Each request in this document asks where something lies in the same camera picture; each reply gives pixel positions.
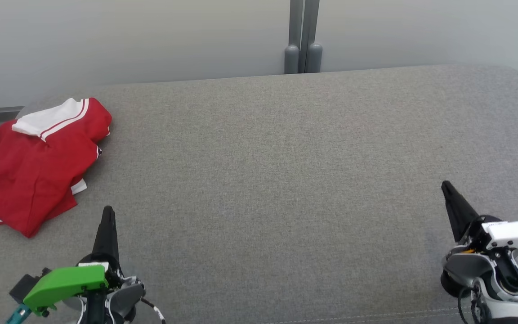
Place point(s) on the grey fabric sofa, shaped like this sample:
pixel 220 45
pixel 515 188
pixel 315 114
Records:
pixel 277 189

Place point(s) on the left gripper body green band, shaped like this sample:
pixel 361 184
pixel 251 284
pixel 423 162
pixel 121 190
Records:
pixel 65 281

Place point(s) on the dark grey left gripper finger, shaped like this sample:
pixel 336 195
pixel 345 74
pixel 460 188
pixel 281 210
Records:
pixel 107 238

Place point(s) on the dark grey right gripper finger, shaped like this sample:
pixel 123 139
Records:
pixel 459 213

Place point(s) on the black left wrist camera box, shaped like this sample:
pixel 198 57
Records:
pixel 23 283

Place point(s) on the red shorts number 23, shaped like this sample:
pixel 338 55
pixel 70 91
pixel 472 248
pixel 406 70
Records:
pixel 20 193

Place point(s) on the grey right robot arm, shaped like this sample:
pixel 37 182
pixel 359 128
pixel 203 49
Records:
pixel 466 270

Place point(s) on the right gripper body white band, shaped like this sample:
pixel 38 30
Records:
pixel 515 235

